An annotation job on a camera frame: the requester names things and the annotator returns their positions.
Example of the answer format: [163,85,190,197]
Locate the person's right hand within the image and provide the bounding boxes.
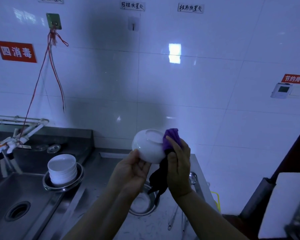
[166,135,192,198]

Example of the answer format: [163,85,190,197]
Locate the person's left hand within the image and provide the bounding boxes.
[107,148,152,198]

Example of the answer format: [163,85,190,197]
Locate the white ceramic bowl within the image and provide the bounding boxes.
[131,129,166,164]

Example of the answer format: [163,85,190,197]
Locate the purple dish cloth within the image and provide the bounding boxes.
[147,128,183,207]

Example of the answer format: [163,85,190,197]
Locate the person's left forearm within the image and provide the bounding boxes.
[62,183,133,240]

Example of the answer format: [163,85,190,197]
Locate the person's right forearm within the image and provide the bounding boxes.
[173,189,248,240]

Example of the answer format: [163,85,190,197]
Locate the metal bowl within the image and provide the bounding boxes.
[128,182,160,217]

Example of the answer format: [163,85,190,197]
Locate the round metal tray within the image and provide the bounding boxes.
[42,162,85,193]

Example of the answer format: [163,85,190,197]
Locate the stack of white bowls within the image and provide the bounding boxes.
[47,154,78,186]

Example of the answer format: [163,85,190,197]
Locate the white board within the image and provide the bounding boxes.
[258,172,300,240]

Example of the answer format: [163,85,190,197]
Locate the stainless steel sink basin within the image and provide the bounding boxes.
[0,172,66,240]

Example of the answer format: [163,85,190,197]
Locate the sink drain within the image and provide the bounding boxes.
[4,201,31,222]

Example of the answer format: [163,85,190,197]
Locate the yellow wire rack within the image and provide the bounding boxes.
[210,191,222,213]

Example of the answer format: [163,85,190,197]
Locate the grey metal post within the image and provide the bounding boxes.
[239,177,276,219]

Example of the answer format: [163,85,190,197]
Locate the dark door frame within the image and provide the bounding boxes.
[222,119,300,240]

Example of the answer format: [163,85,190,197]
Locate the white wall thermostat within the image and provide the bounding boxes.
[270,82,293,99]

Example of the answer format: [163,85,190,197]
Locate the white faucet with orange handle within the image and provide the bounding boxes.
[0,122,49,161]

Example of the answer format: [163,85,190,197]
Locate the white wall pipes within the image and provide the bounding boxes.
[0,114,50,126]

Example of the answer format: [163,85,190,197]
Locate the white wall hook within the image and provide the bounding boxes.
[127,16,140,32]

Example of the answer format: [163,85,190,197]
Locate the white wall switch plate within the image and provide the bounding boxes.
[289,85,300,99]

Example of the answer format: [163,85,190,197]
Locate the small red wall sign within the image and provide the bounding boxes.
[281,73,300,85]

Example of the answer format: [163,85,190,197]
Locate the red string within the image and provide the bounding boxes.
[19,28,69,138]

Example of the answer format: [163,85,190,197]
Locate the green wall hook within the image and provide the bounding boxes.
[46,13,62,30]

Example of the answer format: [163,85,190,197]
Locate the large red wall sign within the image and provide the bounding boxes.
[0,40,38,63]

